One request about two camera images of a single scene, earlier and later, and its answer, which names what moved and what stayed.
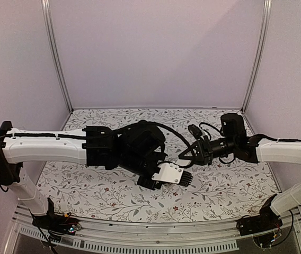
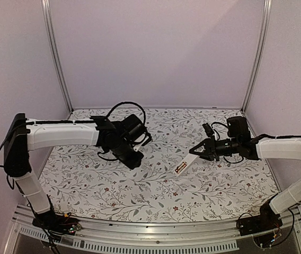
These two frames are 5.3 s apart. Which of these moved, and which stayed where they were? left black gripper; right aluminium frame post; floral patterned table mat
Moved: left black gripper
Stayed: right aluminium frame post; floral patterned table mat
